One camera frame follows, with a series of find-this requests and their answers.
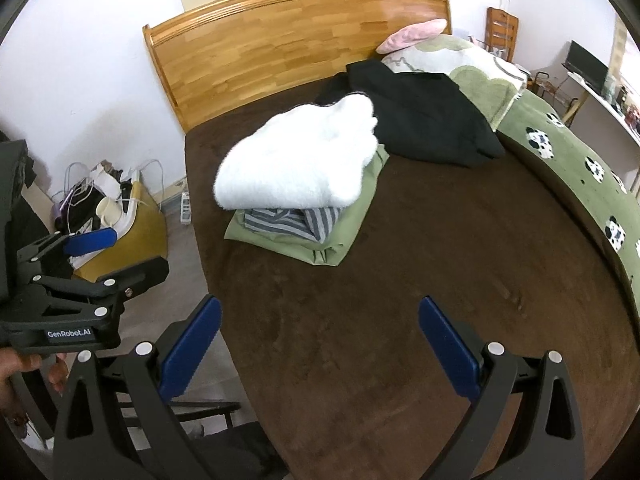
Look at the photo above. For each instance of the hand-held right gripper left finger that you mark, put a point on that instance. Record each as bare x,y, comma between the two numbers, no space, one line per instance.
192,345

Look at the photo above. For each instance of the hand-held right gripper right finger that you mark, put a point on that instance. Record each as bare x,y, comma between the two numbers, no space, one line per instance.
447,345

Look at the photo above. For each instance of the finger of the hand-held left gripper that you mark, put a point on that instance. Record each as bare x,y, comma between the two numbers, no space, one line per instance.
135,272
92,242

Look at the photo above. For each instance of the white cardigan with black trim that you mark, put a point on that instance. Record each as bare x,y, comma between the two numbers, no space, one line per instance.
300,150

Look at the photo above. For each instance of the person's left hand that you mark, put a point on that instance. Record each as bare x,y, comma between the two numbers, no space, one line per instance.
57,372

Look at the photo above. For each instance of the white cup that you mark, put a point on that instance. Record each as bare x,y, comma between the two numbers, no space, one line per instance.
107,210

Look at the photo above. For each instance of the yellow bedside table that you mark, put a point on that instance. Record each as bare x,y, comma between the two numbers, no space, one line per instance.
140,230

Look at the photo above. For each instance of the white power strip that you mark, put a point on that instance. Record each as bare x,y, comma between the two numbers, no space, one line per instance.
185,207

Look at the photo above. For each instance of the brown bed blanket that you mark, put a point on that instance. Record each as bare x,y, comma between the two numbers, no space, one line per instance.
400,270

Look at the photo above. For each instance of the green folded garment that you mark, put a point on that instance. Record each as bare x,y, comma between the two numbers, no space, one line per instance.
345,225

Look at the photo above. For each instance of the grey striped garment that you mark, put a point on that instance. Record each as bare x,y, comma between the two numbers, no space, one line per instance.
310,220

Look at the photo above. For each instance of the green cow-print blanket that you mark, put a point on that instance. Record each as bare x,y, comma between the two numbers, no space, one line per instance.
575,170

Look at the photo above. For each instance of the black garment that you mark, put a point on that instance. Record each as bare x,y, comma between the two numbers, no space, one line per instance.
430,115

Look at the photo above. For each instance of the wooden headboard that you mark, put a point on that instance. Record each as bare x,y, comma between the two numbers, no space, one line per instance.
275,50

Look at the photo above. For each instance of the white and green floral pillow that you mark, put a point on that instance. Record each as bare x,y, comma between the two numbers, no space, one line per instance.
480,80

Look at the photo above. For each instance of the black metal rack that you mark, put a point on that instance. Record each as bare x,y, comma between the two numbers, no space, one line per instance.
547,90

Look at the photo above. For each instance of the white desk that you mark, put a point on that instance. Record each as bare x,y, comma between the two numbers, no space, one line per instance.
605,105

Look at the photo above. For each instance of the pink pillow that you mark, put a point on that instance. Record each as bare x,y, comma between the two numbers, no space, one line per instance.
410,35

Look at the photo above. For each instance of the black monitor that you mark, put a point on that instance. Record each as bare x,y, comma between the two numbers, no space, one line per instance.
587,65

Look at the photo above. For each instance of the wooden chair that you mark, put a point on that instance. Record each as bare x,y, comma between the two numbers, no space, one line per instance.
500,30

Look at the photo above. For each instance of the black chair frame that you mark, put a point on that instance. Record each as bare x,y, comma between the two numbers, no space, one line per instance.
220,407

